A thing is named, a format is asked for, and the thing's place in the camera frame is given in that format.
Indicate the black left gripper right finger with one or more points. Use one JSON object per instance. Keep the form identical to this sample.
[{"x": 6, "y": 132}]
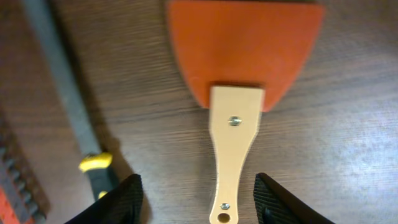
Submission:
[{"x": 275, "y": 204}]

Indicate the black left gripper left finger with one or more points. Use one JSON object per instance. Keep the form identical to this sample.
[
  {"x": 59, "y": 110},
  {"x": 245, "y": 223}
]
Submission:
[{"x": 120, "y": 206}]

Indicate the metal file black yellow handle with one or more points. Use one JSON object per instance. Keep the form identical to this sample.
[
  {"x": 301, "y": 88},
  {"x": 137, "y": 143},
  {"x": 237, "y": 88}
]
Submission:
[{"x": 96, "y": 162}]

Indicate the orange scraper wooden handle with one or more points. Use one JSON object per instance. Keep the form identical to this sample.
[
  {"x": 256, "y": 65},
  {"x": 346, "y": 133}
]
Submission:
[{"x": 239, "y": 58}]

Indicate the orange toothed bar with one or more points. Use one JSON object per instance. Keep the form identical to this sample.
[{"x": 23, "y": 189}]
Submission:
[{"x": 17, "y": 202}]

